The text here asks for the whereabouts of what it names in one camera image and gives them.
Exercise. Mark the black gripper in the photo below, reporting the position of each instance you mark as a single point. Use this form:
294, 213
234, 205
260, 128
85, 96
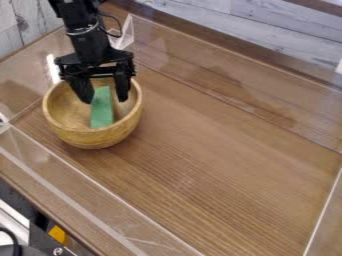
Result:
95, 59

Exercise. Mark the green rectangular block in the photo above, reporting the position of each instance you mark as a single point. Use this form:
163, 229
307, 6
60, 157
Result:
101, 108

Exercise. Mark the brown wooden bowl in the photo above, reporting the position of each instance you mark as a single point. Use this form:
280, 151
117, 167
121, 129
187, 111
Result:
68, 117

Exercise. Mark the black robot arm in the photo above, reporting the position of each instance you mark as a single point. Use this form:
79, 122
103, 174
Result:
79, 15

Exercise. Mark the yellow label on equipment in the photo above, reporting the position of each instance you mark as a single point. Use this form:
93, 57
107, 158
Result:
57, 234

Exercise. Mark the clear acrylic corner bracket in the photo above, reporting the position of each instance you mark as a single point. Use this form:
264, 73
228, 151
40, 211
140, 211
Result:
121, 33

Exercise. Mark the clear acrylic front wall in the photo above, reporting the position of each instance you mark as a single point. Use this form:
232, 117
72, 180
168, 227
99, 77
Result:
117, 219

